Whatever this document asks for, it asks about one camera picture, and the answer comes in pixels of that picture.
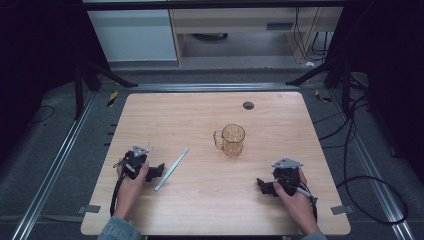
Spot black hanging desk cables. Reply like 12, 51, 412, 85
292, 6, 330, 64

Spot person's right hand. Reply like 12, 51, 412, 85
273, 168, 320, 235

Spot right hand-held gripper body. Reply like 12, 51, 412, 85
271, 157, 305, 197

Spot long black looped floor cable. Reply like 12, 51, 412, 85
335, 96, 410, 226

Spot left hand-held gripper cable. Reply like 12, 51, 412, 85
109, 159, 130, 218

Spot yellow black striped tape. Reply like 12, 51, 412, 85
106, 90, 120, 108
313, 88, 333, 104

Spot black curtain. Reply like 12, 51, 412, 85
324, 0, 424, 184
0, 0, 111, 168

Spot black metal stand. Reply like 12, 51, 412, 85
72, 54, 140, 121
285, 54, 368, 116

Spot amber glass mug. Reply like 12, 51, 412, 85
213, 123, 247, 159

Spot pale blue toothbrush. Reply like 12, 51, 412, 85
153, 146, 190, 193

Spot person's left hand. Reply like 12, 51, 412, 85
114, 161, 150, 222

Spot white cabinet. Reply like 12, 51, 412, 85
87, 8, 178, 63

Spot right hand-held gripper cable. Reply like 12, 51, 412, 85
293, 179, 320, 224

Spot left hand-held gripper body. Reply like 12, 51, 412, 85
121, 144, 150, 181

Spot hand-held gripper cable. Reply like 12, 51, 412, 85
293, 179, 320, 224
109, 159, 130, 218

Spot grey table corner bracket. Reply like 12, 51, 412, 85
330, 204, 355, 216
77, 204, 102, 215

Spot thin black floor cable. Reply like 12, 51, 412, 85
27, 104, 56, 130

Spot aluminium floor rail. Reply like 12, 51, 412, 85
10, 91, 98, 240
329, 89, 417, 240

